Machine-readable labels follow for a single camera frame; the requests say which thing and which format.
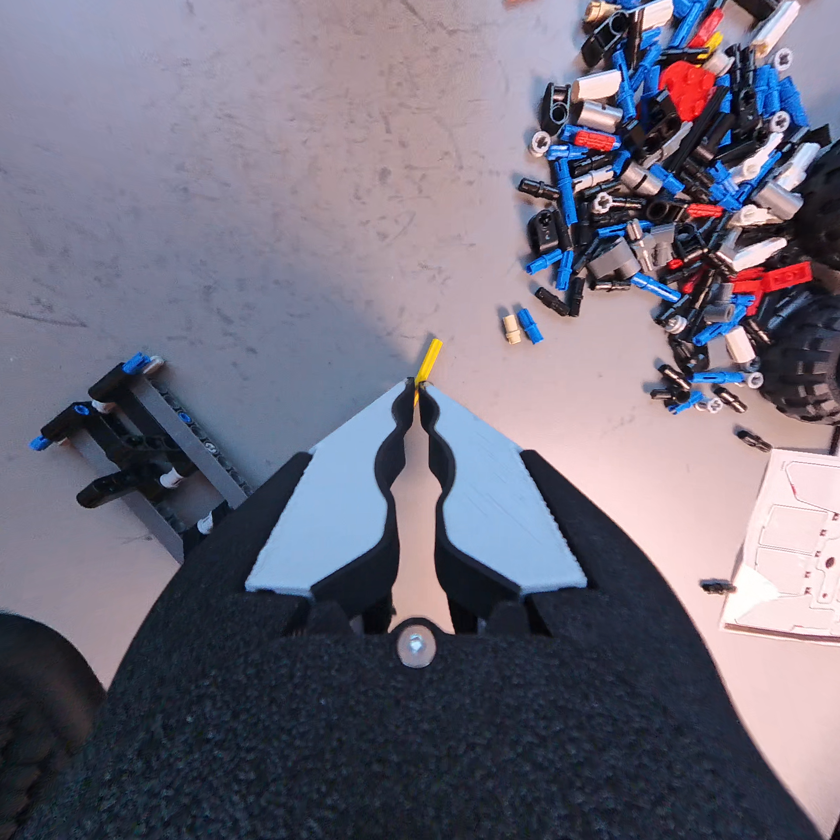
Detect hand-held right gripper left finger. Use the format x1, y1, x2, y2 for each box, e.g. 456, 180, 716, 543
246, 382, 414, 616

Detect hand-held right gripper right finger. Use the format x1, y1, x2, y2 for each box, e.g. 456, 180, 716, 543
420, 384, 589, 614

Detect grey and black brick chassis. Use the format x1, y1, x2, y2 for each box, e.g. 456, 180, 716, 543
33, 352, 253, 565

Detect yellow axle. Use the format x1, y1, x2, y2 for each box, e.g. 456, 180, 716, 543
414, 338, 445, 408

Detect pile of small building pieces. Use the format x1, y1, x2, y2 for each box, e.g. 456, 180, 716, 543
519, 0, 840, 414

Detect grey desk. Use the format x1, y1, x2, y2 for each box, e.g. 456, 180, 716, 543
0, 0, 840, 840

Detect white sticker sheet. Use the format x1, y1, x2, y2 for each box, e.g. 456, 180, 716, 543
722, 447, 840, 644

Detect black toy tyre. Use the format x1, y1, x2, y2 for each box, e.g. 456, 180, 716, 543
794, 138, 840, 270
751, 283, 840, 424

